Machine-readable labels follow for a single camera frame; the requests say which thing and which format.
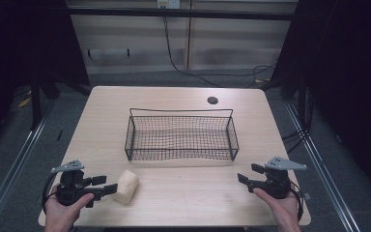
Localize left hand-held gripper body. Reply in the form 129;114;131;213
50;159;97;208

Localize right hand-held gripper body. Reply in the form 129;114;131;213
248;156;308;200

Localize beige bread roll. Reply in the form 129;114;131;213
111;169;140;205

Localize person's left hand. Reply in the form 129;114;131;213
43;185;97;232

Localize person's right hand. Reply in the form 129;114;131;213
252;188;302;232

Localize black stand leg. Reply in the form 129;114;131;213
29;72;43;131

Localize yellow floor tape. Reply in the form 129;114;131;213
17;96;33;109

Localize black curtain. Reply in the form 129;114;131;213
264;0;371;211
0;0;92;159

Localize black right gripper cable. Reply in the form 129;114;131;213
289;181;305;222

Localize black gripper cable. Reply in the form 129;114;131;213
289;181;305;222
41;171;61;215

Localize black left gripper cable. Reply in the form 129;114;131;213
41;171;61;215

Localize metal floor rail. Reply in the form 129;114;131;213
283;100;363;232
0;101;57;232

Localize black floor cables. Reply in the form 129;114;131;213
280;86;315;155

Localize black wire mesh basket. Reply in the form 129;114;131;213
124;107;241;162

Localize black wall cable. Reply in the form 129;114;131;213
162;15;277;89

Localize black horizontal frame bar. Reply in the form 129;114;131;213
67;7;297;22

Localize white wall outlet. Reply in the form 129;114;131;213
156;0;182;10

